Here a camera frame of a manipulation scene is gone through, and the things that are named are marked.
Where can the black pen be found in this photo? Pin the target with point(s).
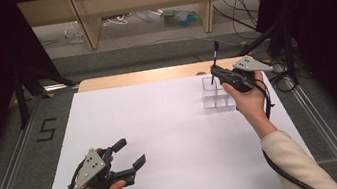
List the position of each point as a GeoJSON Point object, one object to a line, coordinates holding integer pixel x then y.
{"type": "Point", "coordinates": [214, 56]}

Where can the clear plastic bag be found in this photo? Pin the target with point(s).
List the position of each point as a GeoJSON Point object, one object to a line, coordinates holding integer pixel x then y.
{"type": "Point", "coordinates": [74, 32]}

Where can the colourful plastic bag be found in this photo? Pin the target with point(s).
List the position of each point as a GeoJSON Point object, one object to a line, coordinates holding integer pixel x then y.
{"type": "Point", "coordinates": [180, 18]}

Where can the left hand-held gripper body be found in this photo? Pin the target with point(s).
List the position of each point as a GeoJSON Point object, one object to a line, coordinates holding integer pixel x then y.
{"type": "Point", "coordinates": [91, 168]}

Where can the black tripod stand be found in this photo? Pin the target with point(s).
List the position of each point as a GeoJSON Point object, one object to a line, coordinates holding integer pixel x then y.
{"type": "Point", "coordinates": [289, 53]}
{"type": "Point", "coordinates": [21, 96]}

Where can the person's right hand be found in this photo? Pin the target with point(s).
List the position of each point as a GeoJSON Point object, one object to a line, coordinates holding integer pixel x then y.
{"type": "Point", "coordinates": [252, 104]}

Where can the white table cover sheet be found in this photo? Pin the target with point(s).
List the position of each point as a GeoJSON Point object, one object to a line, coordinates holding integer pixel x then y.
{"type": "Point", "coordinates": [168, 131]}

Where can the clear plastic pen organizer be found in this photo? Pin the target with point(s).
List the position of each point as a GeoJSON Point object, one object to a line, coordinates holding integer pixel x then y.
{"type": "Point", "coordinates": [211, 100]}

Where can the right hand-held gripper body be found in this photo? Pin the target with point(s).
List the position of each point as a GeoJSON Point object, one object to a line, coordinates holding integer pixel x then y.
{"type": "Point", "coordinates": [241, 78]}

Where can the wooden table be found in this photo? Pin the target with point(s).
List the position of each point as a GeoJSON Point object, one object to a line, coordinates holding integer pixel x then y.
{"type": "Point", "coordinates": [153, 75]}

